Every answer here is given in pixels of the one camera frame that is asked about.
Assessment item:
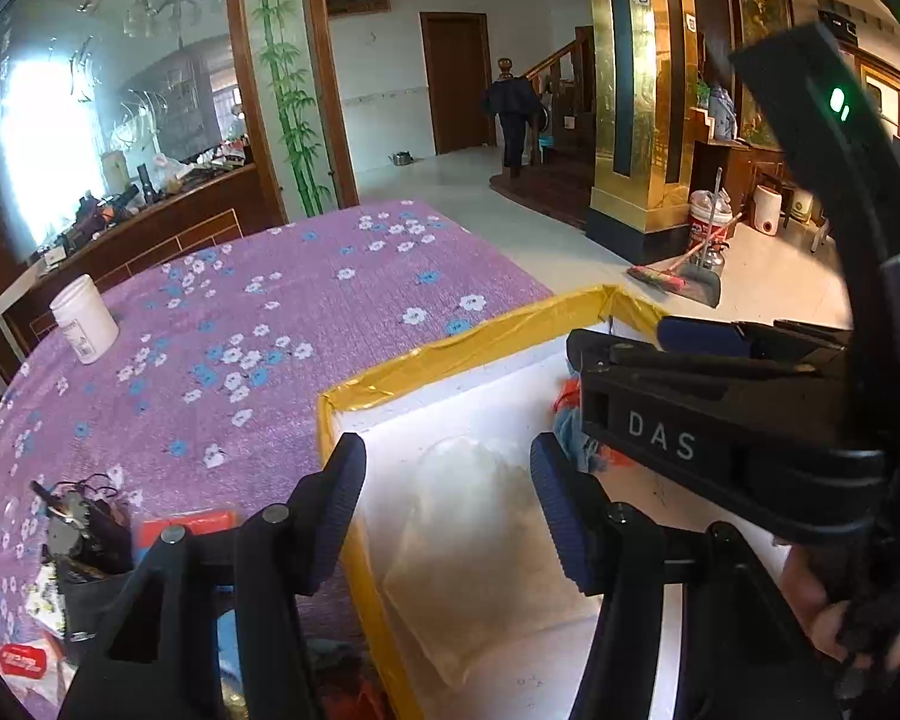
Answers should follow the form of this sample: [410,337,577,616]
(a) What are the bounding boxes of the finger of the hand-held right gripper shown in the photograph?
[568,330,893,542]
[656,315,856,370]

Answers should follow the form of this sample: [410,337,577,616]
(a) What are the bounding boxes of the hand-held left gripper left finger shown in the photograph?
[58,433,367,720]

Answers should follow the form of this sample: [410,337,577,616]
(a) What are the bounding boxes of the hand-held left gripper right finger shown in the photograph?
[530,433,845,720]

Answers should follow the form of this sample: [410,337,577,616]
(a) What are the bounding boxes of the blue cloth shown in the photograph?
[551,379,623,475]

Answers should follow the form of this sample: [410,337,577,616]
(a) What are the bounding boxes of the clear zip bag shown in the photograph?
[382,435,593,687]

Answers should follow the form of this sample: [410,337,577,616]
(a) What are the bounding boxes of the white foam box yellow tape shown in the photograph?
[316,283,796,720]

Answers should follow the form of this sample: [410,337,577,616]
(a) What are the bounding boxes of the blue knit towel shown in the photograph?
[307,636,372,683]

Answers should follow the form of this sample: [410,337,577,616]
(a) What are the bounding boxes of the red orange plastic bag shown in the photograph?
[319,679,391,720]

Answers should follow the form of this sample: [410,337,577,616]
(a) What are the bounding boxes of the person's right hand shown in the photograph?
[784,540,900,683]

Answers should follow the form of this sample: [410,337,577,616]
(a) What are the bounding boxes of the grey dustpan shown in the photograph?
[671,169,723,308]

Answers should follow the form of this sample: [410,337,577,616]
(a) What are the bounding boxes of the red broom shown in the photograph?
[628,214,743,293]

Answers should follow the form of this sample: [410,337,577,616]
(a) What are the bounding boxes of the white appliance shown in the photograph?
[752,184,785,237]

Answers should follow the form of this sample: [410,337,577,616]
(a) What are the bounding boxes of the white red bucket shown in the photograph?
[688,190,732,252]

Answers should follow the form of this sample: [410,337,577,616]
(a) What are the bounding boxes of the small red blue tissue packet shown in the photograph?
[139,508,237,541]

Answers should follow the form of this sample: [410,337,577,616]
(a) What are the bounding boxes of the wooden cabinet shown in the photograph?
[690,105,788,226]

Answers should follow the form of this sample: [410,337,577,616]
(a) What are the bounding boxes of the purple floral tablecloth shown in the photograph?
[0,199,556,720]

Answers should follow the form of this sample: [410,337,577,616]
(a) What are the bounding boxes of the blue water bottle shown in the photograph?
[709,86,736,140]

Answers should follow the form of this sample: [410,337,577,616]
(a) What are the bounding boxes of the wooden staircase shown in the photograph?
[491,26,597,226]

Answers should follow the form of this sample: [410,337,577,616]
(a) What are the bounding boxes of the gold landscape painting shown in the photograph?
[727,0,796,151]

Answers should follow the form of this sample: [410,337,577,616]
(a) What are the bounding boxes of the gold pillar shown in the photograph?
[581,0,702,263]

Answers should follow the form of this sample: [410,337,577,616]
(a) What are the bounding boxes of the black wipes packet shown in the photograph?
[56,566,132,642]

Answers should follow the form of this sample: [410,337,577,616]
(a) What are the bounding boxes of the white plastic jar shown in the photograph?
[49,274,120,365]

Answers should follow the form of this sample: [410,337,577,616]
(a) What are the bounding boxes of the wooden sideboard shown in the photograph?
[0,161,286,361]

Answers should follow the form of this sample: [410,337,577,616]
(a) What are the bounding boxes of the white floral packet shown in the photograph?
[30,562,68,635]

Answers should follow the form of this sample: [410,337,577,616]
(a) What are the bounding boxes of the brown wooden door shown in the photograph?
[420,11,496,157]

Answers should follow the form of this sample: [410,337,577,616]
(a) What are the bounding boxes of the sideboard clutter pile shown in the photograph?
[37,139,252,256]

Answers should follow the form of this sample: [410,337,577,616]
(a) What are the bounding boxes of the red white tissue packet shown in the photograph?
[0,637,65,698]

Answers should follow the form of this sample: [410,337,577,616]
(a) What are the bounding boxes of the bamboo painted panel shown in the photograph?
[244,0,338,218]

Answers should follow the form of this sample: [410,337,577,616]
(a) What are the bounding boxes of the etched glass partition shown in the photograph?
[0,0,286,263]

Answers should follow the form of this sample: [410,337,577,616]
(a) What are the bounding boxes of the black pouch with cables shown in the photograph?
[30,474,134,578]

